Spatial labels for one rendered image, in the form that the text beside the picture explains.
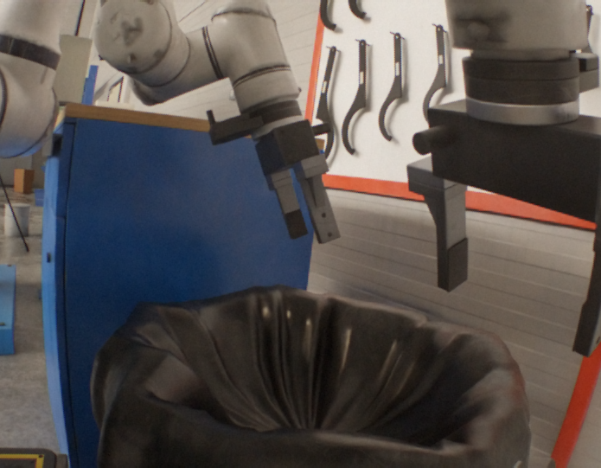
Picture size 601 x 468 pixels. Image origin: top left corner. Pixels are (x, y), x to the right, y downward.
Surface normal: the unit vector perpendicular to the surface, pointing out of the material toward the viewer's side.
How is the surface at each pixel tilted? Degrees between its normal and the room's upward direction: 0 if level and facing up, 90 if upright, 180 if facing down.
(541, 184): 114
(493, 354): 14
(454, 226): 97
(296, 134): 84
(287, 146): 84
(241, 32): 90
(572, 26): 101
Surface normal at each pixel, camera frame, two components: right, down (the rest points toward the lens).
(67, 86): 0.60, 0.16
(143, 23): 0.20, 0.15
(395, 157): -0.79, -0.03
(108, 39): -0.03, 0.21
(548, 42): -0.07, 0.44
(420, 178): -0.81, 0.36
